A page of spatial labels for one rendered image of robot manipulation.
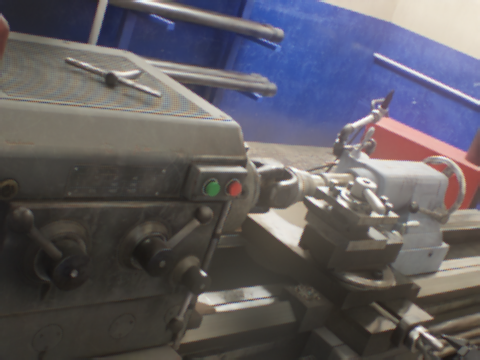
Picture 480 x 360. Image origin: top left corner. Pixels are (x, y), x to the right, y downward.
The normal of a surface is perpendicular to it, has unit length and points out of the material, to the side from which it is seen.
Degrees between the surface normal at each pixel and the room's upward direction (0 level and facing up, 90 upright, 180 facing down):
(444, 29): 90
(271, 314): 36
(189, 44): 90
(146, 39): 90
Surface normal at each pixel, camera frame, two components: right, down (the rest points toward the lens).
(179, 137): 0.67, -0.29
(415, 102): -0.71, 0.00
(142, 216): 0.62, 0.47
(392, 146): -0.45, 0.16
